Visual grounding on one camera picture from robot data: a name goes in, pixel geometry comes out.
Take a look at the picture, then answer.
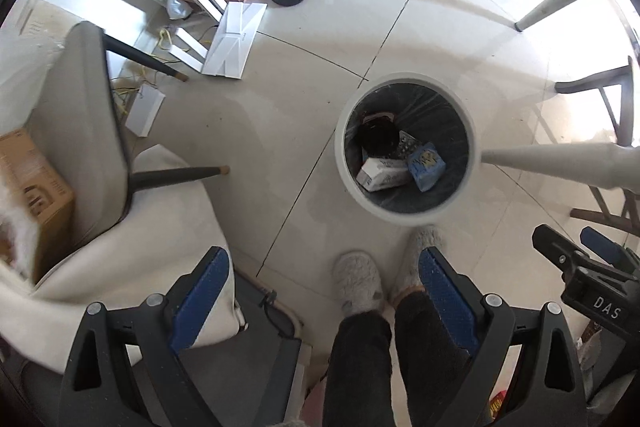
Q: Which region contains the white blue tissue wrapper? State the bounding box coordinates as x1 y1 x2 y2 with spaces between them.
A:
407 143 446 192

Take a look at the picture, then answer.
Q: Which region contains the white round trash bin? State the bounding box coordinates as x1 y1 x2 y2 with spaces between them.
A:
334 72 478 227

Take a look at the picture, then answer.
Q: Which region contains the dark wooden chair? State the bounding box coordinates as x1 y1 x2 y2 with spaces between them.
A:
553 56 640 238

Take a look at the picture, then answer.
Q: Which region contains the person's right black trouser leg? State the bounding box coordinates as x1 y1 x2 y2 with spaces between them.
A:
395 291 469 426

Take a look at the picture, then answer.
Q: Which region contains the person's black trouser leg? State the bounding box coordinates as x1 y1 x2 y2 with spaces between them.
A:
322 311 395 426
395 291 469 426

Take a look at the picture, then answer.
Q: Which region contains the right grey fuzzy slipper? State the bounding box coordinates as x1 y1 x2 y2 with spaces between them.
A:
390 225 445 308

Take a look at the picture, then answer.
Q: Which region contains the grey fuzzy slipper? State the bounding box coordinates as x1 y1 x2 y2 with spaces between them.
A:
332 251 385 317
390 225 445 308

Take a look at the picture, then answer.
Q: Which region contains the cream white blanket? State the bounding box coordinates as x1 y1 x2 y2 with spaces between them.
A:
0 31 248 376

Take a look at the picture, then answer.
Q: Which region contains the grey conical table leg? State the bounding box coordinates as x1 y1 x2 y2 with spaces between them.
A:
482 143 640 194

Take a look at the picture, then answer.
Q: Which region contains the left grey fuzzy slipper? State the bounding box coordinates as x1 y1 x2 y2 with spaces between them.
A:
332 251 385 317

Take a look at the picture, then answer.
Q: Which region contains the person's left black trouser leg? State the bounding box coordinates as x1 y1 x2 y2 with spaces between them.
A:
322 311 395 426

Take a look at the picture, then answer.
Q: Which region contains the white tissue box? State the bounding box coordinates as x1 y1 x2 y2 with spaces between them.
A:
356 157 412 193

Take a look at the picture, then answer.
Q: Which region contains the small white flat box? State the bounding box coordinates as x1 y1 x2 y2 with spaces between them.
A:
125 83 165 138

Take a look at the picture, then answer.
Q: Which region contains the brown cardboard box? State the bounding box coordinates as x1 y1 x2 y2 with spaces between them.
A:
1 129 75 284

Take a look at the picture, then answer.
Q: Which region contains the grey chair with black legs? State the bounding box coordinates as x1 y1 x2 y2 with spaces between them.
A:
27 22 230 249

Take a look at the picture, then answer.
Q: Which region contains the white folded cardboard sheet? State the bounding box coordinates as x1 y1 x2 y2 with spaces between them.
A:
201 1 267 80

